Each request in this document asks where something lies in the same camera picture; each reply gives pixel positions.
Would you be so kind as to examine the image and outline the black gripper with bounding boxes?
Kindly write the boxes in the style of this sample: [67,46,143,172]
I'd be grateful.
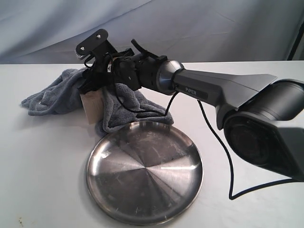
[78,54,140,93]

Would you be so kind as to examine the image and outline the light wooden cube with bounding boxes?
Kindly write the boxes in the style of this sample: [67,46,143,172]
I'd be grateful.
[80,89,104,124]

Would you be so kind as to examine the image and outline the grey fleece cloth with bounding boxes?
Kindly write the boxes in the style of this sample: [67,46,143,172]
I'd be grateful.
[21,68,174,138]

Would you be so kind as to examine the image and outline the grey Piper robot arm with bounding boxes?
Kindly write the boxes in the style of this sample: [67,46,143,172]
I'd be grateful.
[79,53,304,181]

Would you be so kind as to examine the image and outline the grey backdrop cloth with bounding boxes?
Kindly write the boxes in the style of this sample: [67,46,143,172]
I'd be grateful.
[0,0,304,64]

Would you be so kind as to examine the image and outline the round stainless steel plate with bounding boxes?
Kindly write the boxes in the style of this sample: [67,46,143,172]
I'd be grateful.
[85,121,204,226]

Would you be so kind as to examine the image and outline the black camera cable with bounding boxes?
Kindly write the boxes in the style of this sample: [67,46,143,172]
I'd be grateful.
[83,39,295,201]

